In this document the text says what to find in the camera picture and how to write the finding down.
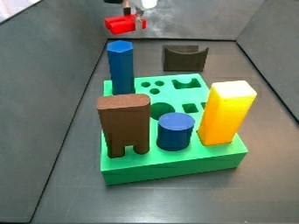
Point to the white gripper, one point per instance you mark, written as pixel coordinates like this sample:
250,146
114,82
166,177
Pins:
141,5

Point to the red double-square block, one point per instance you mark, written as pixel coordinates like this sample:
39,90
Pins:
123,24

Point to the green foam shape board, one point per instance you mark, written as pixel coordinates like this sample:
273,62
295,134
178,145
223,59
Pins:
177,152

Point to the blue hexagonal prism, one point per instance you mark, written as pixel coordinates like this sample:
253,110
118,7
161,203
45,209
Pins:
121,61

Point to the black curved stand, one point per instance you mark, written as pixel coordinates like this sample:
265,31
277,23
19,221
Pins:
185,58

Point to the brown arch block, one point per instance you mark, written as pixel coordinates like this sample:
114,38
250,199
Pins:
125,119

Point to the yellow rectangular block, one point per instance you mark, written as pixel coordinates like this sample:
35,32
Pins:
230,100

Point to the blue short cylinder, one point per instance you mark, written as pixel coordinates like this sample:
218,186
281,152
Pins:
174,131

